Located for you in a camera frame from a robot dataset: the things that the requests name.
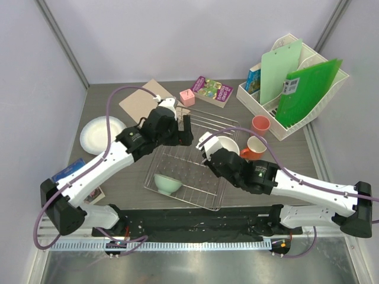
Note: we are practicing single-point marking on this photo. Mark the purple treehouse book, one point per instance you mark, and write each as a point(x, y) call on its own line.
point(212, 91)

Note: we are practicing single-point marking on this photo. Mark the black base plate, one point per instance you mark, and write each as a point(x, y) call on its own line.
point(197, 225)

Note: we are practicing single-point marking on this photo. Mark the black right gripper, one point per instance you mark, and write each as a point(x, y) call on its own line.
point(207, 163)

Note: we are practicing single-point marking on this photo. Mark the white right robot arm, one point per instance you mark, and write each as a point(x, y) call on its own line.
point(346, 206)

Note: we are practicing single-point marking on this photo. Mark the orange bowl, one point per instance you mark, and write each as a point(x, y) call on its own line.
point(229, 144)

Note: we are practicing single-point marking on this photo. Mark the light green clipboard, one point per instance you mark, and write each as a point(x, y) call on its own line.
point(275, 66)

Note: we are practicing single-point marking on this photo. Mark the beige cutting board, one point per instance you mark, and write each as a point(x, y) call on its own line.
point(140, 103)

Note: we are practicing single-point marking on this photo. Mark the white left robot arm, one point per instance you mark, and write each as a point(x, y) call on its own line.
point(63, 200)

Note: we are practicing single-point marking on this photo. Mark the bright green folder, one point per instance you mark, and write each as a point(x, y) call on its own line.
point(303, 89)

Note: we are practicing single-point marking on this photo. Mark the pink plastic cup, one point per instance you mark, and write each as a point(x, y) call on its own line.
point(260, 125)

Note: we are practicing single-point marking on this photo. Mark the pink cube power adapter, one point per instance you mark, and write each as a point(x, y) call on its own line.
point(187, 98)

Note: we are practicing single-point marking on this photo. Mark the perforated aluminium rail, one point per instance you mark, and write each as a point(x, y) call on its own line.
point(107, 245)

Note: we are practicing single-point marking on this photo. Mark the mint green bowl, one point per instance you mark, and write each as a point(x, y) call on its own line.
point(166, 185)

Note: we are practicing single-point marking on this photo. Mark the metal wire dish rack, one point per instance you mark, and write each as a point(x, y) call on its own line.
point(200, 187)

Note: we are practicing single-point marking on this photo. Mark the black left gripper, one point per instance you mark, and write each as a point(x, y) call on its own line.
point(182, 138)

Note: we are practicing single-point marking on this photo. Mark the orange mug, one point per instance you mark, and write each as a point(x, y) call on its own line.
point(254, 150)

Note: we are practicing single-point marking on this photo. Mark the blue book in organizer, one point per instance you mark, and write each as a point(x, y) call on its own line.
point(253, 81)

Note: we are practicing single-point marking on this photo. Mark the white plastic file organizer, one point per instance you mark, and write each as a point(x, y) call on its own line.
point(308, 57)

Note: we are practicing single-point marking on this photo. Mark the white ceramic plate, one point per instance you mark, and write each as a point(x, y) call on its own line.
point(94, 138)

